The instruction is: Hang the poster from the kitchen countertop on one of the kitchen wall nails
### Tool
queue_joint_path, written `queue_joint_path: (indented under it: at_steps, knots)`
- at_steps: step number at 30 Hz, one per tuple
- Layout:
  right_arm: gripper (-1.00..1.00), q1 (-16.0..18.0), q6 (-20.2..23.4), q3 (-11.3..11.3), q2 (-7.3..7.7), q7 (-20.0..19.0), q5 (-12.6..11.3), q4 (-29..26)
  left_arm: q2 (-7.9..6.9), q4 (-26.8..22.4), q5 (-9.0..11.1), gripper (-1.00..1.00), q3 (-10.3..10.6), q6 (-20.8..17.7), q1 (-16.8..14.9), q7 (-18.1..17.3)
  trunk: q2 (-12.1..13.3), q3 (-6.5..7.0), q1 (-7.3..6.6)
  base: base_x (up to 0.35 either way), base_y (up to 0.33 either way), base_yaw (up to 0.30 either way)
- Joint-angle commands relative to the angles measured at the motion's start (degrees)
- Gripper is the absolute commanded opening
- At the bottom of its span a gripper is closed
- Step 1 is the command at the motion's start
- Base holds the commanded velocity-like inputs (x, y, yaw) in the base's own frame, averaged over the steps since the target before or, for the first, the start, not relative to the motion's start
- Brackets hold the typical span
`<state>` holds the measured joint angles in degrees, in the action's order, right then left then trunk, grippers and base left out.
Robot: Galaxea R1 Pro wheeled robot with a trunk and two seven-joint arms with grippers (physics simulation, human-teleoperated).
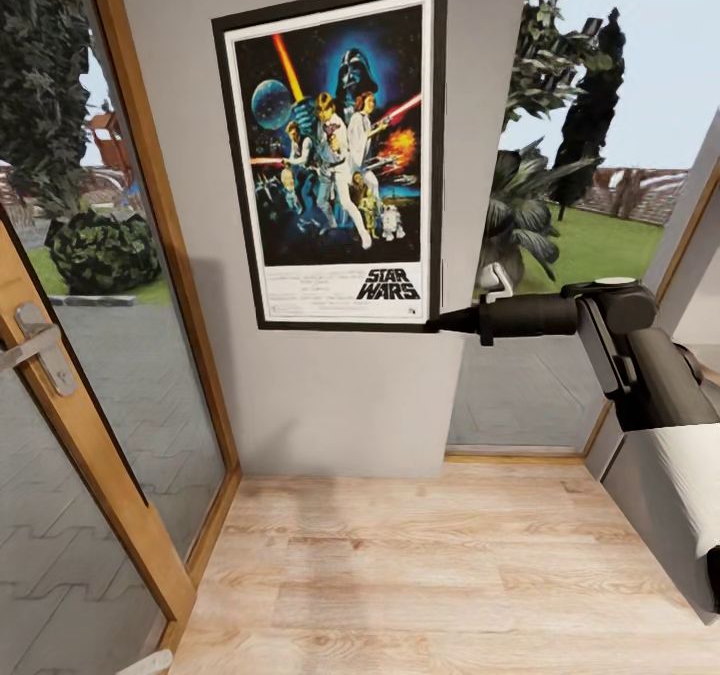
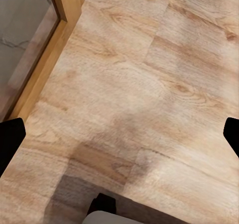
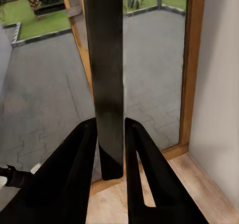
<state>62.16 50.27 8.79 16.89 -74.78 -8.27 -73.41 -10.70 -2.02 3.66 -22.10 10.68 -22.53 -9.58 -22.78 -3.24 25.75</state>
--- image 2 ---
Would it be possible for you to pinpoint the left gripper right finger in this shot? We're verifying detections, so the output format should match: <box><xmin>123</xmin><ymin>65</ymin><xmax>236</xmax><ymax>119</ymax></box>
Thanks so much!
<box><xmin>223</xmin><ymin>117</ymin><xmax>239</xmax><ymax>158</ymax></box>

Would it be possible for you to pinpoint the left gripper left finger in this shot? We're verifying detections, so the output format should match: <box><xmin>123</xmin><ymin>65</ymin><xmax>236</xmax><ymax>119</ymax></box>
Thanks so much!
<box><xmin>0</xmin><ymin>117</ymin><xmax>26</xmax><ymax>177</ymax></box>

